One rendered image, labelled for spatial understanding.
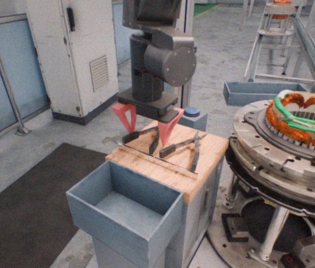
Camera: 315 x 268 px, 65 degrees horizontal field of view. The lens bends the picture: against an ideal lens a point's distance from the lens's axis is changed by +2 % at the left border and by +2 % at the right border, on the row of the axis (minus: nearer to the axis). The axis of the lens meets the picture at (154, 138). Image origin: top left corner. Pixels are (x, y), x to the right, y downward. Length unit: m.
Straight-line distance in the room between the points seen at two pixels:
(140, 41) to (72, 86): 2.28
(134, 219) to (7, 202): 1.69
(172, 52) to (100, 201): 0.33
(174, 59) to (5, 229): 1.73
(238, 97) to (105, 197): 0.52
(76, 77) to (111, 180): 2.16
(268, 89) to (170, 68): 0.64
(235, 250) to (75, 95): 2.29
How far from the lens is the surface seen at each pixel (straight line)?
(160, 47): 0.37
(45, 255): 1.71
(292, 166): 0.49
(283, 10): 3.42
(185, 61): 0.37
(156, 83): 0.44
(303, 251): 0.69
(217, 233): 0.72
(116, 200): 0.53
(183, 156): 0.50
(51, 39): 2.65
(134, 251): 0.41
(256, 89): 0.95
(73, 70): 2.60
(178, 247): 0.56
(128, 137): 0.51
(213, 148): 0.54
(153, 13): 0.41
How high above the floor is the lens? 1.37
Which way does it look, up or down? 33 degrees down
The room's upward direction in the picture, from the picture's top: straight up
